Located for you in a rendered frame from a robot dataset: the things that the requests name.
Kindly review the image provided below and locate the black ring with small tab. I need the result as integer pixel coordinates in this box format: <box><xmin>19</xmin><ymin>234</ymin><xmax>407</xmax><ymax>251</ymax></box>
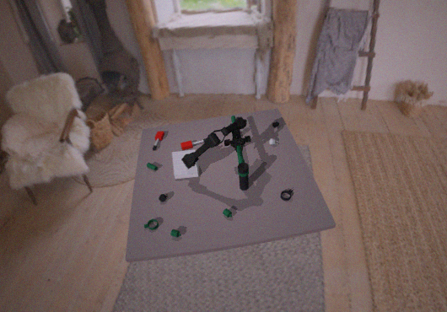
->
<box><xmin>281</xmin><ymin>189</ymin><xmax>293</xmax><ymax>201</ymax></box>

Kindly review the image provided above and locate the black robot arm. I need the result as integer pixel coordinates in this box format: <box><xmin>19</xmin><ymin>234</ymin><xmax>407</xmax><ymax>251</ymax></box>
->
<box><xmin>181</xmin><ymin>116</ymin><xmax>247</xmax><ymax>169</ymax></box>

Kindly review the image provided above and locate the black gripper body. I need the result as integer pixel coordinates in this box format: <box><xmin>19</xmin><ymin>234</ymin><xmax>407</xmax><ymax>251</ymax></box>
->
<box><xmin>224</xmin><ymin>131</ymin><xmax>251</xmax><ymax>146</ymax></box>

